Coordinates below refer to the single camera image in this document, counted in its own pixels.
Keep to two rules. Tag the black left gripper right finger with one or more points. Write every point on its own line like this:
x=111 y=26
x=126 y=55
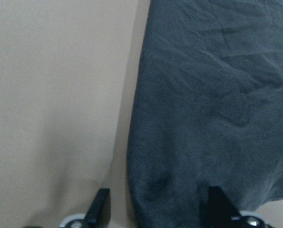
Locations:
x=221 y=211

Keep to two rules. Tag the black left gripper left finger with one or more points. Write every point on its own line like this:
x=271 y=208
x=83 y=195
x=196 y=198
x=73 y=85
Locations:
x=98 y=213

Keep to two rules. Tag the black printed t-shirt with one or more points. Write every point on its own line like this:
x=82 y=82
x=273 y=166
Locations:
x=208 y=109

